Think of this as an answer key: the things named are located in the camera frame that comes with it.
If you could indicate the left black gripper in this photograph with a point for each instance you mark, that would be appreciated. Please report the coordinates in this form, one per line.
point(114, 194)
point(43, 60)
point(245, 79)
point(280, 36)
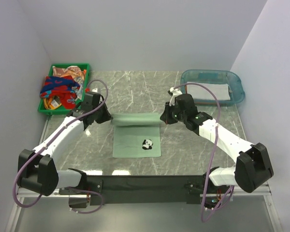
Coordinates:
point(106, 117)

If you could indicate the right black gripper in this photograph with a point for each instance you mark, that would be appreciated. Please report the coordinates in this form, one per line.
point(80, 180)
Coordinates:
point(166, 117)

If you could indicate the green panda towel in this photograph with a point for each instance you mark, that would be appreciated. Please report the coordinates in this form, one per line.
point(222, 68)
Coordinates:
point(136, 135)

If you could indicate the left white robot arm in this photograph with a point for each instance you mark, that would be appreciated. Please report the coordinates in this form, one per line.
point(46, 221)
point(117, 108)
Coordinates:
point(37, 168)

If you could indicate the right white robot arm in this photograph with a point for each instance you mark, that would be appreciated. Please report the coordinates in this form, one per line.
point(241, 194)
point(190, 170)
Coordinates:
point(232, 149)

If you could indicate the red blue patterned cloth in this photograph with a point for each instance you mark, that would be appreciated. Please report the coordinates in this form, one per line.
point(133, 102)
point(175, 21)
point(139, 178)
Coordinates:
point(63, 87)

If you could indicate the green plastic bin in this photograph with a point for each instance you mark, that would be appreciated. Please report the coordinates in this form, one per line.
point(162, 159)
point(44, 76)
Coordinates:
point(80, 94)

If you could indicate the folded white towel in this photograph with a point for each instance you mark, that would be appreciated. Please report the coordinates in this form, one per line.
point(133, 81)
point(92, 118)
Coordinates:
point(221, 91)

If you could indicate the orange yellow cloth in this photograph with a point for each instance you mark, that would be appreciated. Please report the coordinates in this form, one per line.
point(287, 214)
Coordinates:
point(52, 103)

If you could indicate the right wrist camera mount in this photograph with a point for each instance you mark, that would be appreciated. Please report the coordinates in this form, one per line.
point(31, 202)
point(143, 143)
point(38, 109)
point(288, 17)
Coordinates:
point(174, 92)

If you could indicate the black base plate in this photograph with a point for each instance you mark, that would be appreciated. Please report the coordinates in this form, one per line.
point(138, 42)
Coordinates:
point(113, 189)

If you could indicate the aluminium mounting rail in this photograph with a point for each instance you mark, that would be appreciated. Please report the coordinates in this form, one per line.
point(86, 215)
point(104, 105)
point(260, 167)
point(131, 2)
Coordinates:
point(210, 190)

